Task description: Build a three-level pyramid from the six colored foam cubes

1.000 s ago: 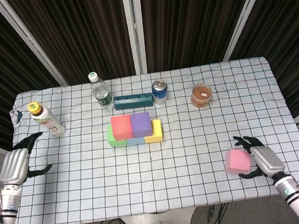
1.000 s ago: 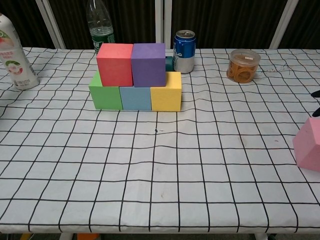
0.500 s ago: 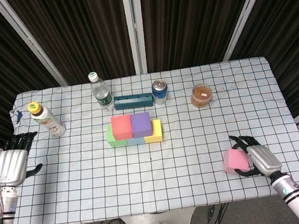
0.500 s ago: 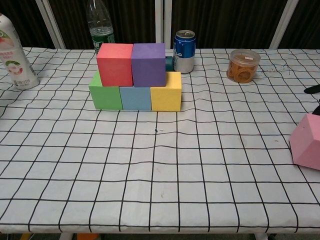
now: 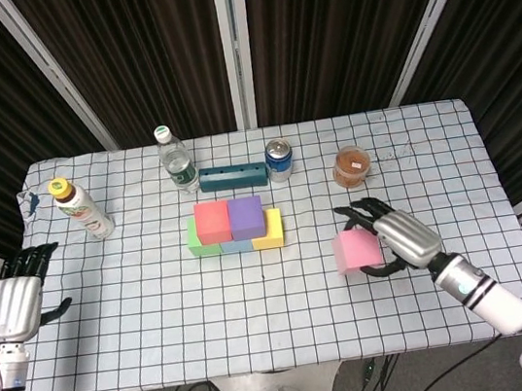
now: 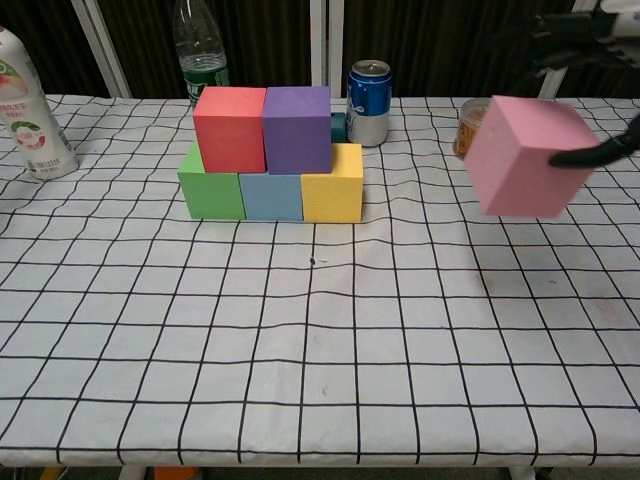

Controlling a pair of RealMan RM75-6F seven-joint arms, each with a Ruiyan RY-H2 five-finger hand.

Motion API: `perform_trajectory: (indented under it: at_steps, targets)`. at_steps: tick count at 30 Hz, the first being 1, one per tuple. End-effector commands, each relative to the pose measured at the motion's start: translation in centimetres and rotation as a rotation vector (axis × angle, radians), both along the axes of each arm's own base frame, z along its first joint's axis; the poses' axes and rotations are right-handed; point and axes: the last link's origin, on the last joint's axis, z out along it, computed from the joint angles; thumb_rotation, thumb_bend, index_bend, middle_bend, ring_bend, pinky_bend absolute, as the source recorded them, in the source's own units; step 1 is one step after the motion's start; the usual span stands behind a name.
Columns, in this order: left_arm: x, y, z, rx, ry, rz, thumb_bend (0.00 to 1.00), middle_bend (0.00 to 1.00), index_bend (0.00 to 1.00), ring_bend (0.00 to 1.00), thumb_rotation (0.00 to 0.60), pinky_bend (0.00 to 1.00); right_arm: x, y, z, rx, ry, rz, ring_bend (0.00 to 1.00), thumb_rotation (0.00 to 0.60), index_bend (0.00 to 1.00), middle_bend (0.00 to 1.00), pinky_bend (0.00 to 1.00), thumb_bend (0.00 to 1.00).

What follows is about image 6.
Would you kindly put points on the clear water bottle green label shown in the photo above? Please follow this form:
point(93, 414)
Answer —
point(200, 50)

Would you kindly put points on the red foam cube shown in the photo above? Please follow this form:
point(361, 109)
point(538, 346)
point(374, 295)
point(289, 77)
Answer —
point(230, 132)

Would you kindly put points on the light blue foam cube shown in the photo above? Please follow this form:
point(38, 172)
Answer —
point(272, 197)

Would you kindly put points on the purple foam cube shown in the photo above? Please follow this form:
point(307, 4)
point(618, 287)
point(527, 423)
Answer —
point(297, 130)

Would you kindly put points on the green foam cube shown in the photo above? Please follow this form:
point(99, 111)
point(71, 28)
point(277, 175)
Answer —
point(212, 195)

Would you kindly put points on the blue soda can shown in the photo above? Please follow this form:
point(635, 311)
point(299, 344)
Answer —
point(369, 110)

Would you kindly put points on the white drink bottle yellow cap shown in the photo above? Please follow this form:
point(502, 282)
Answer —
point(35, 115)

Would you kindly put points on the yellow foam cube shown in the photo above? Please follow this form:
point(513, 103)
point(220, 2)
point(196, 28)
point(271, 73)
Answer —
point(331, 195)

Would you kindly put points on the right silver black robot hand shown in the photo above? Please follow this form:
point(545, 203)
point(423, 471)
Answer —
point(575, 157)

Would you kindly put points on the teal rectangular box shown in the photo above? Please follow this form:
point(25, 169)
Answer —
point(339, 127)

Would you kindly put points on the white table leg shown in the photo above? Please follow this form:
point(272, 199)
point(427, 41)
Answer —
point(522, 475)
point(132, 474)

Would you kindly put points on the clear jar of rubber bands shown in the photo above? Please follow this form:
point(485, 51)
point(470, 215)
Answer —
point(467, 130)

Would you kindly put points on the pink foam cube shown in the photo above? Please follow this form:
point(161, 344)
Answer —
point(520, 160)

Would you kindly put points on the white black checkered tablecloth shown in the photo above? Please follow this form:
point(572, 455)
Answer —
point(320, 350)

